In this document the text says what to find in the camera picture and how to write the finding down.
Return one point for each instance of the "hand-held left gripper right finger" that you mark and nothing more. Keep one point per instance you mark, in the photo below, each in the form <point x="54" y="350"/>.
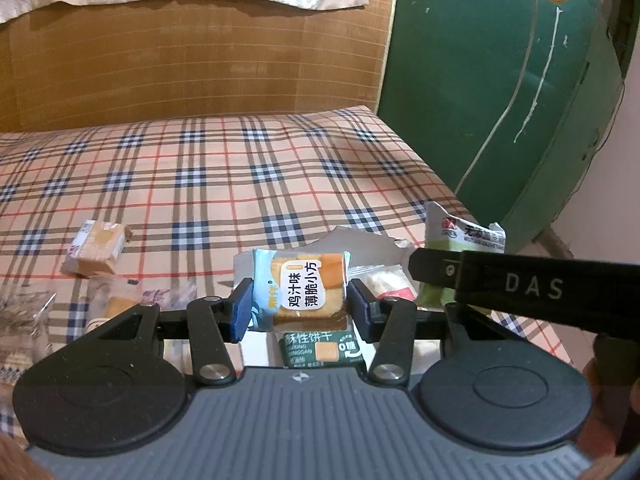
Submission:
<point x="357" y="310"/>

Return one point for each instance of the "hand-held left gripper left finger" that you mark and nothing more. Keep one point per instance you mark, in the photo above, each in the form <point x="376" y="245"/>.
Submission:
<point x="240" y="310"/>

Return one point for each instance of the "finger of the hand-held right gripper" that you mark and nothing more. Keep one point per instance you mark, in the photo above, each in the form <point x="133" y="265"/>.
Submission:
<point x="430" y="267"/>

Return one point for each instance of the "pale green snack packet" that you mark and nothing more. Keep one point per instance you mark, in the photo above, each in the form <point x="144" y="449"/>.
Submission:
<point x="450" y="232"/>

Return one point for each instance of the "light blue cracker packet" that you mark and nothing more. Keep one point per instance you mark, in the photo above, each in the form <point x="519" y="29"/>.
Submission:
<point x="300" y="285"/>

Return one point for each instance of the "white and red snack packet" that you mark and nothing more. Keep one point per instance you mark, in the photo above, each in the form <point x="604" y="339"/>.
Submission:
<point x="390" y="282"/>

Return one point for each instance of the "dark green cracker packet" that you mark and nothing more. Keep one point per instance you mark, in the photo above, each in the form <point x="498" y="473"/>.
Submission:
<point x="310" y="352"/>

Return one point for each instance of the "clear bread packet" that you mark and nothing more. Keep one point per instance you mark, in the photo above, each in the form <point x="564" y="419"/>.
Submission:
<point x="125" y="305"/>

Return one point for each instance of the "plaid bed sheet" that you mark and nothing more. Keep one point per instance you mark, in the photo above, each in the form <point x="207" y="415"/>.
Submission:
<point x="225" y="170"/>

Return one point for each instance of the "clear packet of tan cakes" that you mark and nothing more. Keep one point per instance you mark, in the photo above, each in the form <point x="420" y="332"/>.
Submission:
<point x="97" y="247"/>

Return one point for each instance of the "green chalkboard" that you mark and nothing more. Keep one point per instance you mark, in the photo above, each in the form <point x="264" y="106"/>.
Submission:
<point x="475" y="85"/>

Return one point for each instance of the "clear packet of brown cake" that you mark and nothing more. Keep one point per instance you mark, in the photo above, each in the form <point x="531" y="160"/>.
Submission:
<point x="22" y="320"/>

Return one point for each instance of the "brown woven board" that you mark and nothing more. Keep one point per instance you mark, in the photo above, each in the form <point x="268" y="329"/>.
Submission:
<point x="200" y="65"/>

